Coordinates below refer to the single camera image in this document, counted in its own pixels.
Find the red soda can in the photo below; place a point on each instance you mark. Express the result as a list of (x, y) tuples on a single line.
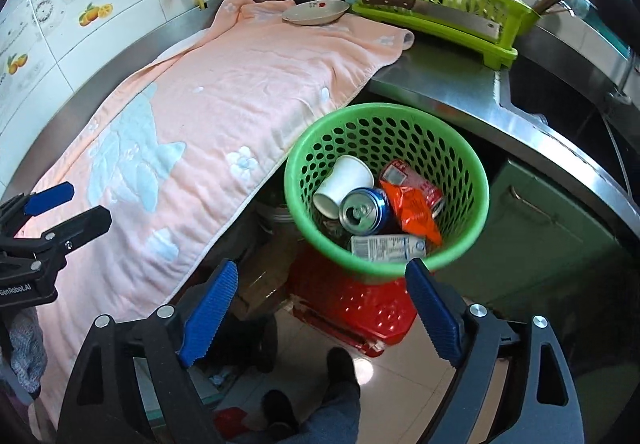
[(425, 196)]

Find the green plastic mesh basket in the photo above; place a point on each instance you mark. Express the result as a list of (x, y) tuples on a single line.
[(400, 133)]

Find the stainless steel sink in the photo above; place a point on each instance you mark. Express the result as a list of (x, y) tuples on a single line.
[(565, 93)]

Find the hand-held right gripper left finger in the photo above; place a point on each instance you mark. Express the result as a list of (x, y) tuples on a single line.
[(210, 314)]

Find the green plastic dish rack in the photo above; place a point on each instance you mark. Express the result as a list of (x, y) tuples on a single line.
[(500, 56)]

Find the red plastic stool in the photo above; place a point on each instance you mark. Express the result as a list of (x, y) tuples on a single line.
[(360, 304)]

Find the green cabinet door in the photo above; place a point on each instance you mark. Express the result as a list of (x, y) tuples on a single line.
[(540, 249)]

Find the person's black shoe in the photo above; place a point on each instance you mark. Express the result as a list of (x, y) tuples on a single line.
[(280, 411), (342, 366)]

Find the white plate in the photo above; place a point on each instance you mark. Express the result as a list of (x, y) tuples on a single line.
[(315, 11)]

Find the metal faucet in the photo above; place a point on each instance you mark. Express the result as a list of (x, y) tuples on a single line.
[(627, 78)]

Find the white paper cup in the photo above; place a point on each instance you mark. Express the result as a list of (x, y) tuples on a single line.
[(345, 184)]

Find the grey bucket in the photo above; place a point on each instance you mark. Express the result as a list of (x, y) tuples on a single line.
[(275, 214)]

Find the person's leg in jeans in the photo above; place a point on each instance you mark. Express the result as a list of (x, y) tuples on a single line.
[(335, 414)]

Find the pink towel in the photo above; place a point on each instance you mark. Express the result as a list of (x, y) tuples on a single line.
[(225, 98)]

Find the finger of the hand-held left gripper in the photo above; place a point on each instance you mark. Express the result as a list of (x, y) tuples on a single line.
[(80, 224), (47, 199)]

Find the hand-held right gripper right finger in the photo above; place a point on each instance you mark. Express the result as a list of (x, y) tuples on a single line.
[(432, 314)]

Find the blue soda can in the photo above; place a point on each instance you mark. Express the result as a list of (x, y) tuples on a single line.
[(365, 214)]

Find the white drink carton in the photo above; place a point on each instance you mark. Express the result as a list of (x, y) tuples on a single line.
[(385, 246)]

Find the cardboard box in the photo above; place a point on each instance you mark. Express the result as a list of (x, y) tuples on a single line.
[(260, 284)]

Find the orange snack packet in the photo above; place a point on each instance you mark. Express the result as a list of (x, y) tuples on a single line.
[(415, 219)]

